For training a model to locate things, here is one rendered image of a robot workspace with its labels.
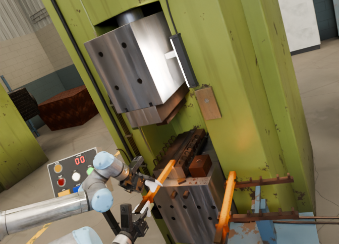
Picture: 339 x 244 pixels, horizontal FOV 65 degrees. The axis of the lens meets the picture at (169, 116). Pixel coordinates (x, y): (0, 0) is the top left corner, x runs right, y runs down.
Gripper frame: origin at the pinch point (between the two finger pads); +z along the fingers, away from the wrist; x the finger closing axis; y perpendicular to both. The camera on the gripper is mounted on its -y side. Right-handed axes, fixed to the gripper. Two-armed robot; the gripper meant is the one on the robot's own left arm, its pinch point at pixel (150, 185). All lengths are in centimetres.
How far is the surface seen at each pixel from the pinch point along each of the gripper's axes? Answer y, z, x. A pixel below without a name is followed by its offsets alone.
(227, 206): 7.5, 8.4, 36.7
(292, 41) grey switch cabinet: -439, 331, 33
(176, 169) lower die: -14.5, 14.7, 4.1
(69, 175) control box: -6, -5, -59
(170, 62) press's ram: -60, -20, 13
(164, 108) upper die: -37.1, -10.9, 7.7
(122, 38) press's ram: -51, -49, 6
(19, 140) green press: -153, 126, -444
